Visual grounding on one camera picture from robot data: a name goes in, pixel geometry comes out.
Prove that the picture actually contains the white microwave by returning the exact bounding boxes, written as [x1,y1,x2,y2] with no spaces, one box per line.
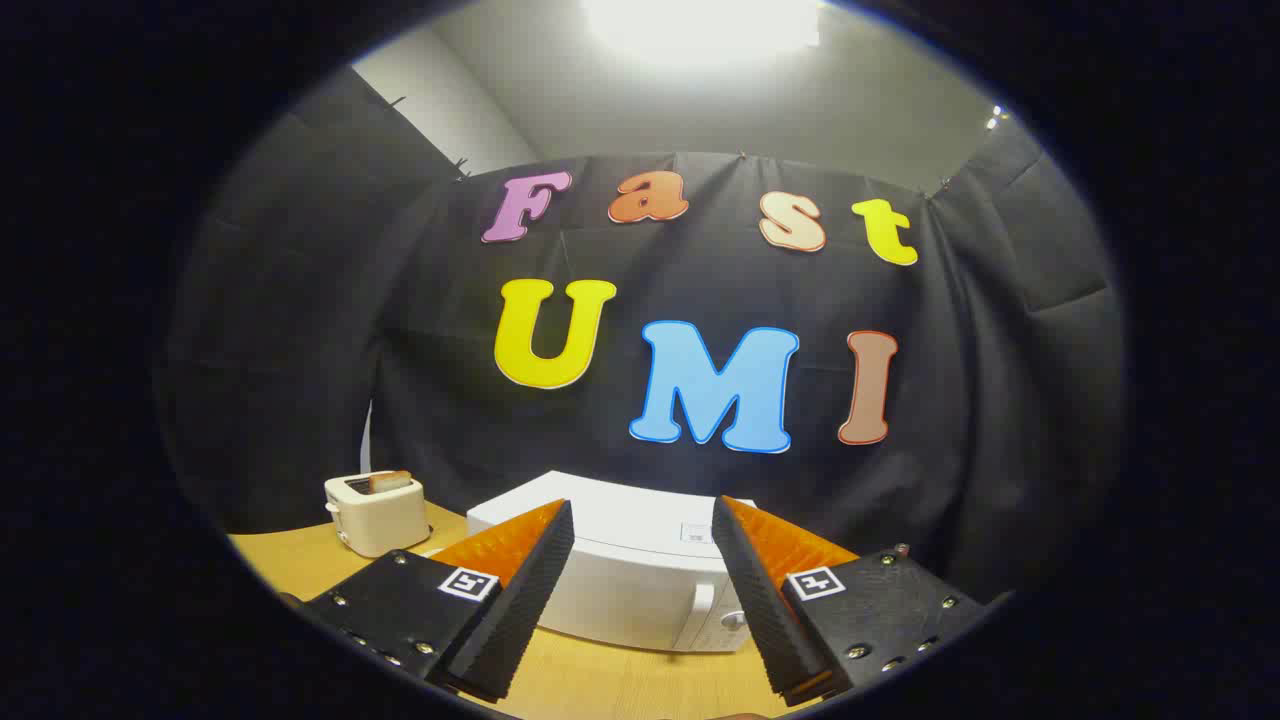
[466,470,761,654]

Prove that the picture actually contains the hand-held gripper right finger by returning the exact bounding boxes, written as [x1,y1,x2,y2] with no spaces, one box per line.
[711,495,989,707]

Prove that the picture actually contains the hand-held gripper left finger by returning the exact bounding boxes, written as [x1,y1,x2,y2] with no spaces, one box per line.
[298,498,577,703]

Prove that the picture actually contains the cream toaster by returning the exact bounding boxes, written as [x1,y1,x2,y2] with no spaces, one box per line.
[324,470,433,558]

